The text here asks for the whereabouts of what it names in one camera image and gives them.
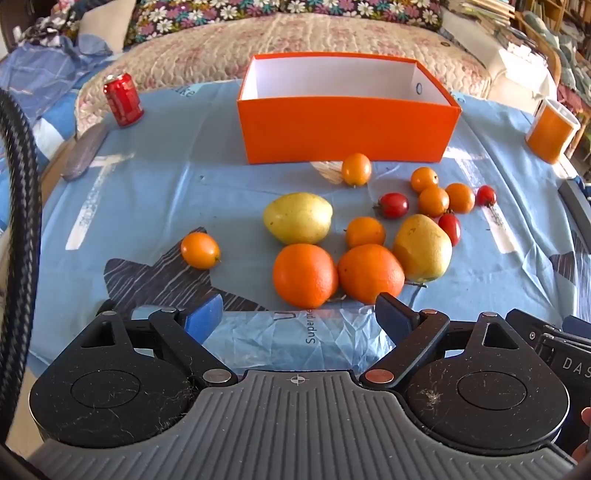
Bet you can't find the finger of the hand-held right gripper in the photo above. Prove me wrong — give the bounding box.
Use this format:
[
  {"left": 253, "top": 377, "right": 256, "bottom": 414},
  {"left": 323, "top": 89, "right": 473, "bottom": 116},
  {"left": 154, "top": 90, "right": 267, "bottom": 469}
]
[{"left": 505, "top": 309, "right": 564, "bottom": 352}]

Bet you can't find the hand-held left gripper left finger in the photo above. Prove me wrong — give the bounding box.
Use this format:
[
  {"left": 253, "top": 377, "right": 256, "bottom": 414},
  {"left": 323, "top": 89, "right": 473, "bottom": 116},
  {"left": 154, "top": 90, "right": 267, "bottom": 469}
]
[{"left": 78, "top": 295, "right": 238, "bottom": 388}]

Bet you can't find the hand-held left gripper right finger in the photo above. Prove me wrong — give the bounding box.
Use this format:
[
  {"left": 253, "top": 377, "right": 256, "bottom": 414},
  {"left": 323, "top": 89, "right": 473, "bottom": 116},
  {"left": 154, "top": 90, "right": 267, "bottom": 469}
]
[{"left": 360, "top": 292, "right": 525, "bottom": 391}]

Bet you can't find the large orange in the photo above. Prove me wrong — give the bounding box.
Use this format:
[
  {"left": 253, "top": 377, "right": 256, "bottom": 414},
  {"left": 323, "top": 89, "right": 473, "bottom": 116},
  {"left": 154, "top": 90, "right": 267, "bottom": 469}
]
[
  {"left": 272, "top": 243, "right": 339, "bottom": 309},
  {"left": 337, "top": 244, "right": 406, "bottom": 306}
]

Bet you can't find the small orange kumquat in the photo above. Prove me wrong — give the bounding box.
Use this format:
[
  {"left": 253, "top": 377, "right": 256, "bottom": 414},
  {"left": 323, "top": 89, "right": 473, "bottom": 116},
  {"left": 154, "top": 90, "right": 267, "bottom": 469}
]
[
  {"left": 410, "top": 167, "right": 439, "bottom": 193},
  {"left": 346, "top": 216, "right": 387, "bottom": 249},
  {"left": 418, "top": 185, "right": 450, "bottom": 217},
  {"left": 445, "top": 183, "right": 476, "bottom": 214},
  {"left": 180, "top": 232, "right": 221, "bottom": 270},
  {"left": 342, "top": 152, "right": 373, "bottom": 186}
]

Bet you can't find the yellow-green pear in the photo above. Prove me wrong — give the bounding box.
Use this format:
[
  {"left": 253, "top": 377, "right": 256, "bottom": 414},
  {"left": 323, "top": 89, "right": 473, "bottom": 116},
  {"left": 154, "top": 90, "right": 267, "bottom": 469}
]
[
  {"left": 263, "top": 192, "right": 334, "bottom": 246},
  {"left": 393, "top": 213, "right": 453, "bottom": 284}
]

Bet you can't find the orange cardboard box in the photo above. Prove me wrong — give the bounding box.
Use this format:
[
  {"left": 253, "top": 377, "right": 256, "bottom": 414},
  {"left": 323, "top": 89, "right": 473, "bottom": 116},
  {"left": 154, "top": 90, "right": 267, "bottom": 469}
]
[{"left": 237, "top": 53, "right": 462, "bottom": 164}]

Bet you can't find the person's right hand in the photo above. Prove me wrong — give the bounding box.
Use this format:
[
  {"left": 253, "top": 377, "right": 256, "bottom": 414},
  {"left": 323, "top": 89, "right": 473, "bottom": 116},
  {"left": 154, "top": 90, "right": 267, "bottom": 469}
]
[{"left": 571, "top": 407, "right": 591, "bottom": 462}]

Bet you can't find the clear plastic bag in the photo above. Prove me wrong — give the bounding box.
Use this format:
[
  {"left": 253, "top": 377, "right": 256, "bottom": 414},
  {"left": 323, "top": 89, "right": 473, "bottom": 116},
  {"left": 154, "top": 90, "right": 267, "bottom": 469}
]
[{"left": 203, "top": 307, "right": 398, "bottom": 370}]

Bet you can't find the blue tablecloth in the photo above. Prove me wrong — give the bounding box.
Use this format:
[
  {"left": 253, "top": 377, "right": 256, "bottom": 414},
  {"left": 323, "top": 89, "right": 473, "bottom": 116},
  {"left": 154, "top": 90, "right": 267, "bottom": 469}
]
[{"left": 28, "top": 82, "right": 591, "bottom": 384}]

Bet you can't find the black box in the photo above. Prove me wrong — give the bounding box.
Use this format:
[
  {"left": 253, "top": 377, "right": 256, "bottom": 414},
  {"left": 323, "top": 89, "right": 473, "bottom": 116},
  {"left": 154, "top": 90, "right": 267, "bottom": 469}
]
[{"left": 558, "top": 179, "right": 591, "bottom": 241}]

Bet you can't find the orange cup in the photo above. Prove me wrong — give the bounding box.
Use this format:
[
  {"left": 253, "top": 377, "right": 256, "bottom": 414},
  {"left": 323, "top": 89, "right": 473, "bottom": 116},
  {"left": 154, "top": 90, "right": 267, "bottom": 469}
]
[{"left": 525, "top": 98, "right": 581, "bottom": 165}]

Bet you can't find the grey glasses case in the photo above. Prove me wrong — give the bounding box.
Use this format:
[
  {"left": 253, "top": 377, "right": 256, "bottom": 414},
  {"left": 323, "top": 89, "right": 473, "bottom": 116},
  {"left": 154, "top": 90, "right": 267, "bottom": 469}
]
[{"left": 61, "top": 122, "right": 110, "bottom": 182}]

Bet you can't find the red soda can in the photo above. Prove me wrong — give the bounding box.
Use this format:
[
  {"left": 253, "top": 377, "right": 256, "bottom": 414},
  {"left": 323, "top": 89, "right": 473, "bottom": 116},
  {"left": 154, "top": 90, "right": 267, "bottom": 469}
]
[{"left": 102, "top": 73, "right": 145, "bottom": 128}]

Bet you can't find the white side table cloth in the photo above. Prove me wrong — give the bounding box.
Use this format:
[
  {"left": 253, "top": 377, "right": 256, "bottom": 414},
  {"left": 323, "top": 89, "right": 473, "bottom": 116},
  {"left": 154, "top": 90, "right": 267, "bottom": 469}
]
[{"left": 441, "top": 18, "right": 559, "bottom": 100}]

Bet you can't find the wicker armchair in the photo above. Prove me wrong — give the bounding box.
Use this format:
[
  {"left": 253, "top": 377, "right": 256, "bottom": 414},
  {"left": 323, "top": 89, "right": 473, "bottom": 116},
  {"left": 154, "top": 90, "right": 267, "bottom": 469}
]
[{"left": 512, "top": 9, "right": 591, "bottom": 116}]

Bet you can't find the blue blanket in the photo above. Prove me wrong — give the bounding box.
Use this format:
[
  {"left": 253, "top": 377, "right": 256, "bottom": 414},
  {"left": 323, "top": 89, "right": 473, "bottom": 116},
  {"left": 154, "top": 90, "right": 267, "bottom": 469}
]
[{"left": 0, "top": 23, "right": 116, "bottom": 232}]

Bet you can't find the floral cushion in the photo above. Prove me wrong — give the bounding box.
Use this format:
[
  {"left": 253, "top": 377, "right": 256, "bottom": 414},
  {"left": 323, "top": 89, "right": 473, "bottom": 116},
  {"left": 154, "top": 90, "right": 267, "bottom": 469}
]
[
  {"left": 286, "top": 0, "right": 444, "bottom": 31},
  {"left": 124, "top": 0, "right": 287, "bottom": 47}
]

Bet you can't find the white pillow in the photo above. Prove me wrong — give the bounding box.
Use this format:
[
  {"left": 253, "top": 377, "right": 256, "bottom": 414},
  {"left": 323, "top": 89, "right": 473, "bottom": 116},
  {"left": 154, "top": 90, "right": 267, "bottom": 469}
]
[{"left": 76, "top": 0, "right": 137, "bottom": 51}]

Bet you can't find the stack of books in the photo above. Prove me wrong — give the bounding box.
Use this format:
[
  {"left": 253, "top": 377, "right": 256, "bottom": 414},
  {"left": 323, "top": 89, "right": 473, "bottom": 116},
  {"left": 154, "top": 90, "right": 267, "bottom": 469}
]
[{"left": 457, "top": 0, "right": 546, "bottom": 51}]

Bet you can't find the wooden bookshelf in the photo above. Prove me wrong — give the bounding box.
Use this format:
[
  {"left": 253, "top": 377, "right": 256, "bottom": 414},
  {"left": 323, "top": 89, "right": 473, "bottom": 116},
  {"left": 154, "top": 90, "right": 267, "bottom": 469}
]
[{"left": 512, "top": 0, "right": 591, "bottom": 26}]

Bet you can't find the black braided cable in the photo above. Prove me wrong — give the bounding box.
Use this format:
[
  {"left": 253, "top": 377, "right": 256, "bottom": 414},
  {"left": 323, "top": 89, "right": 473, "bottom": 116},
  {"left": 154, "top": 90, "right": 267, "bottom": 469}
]
[{"left": 0, "top": 88, "right": 44, "bottom": 457}]

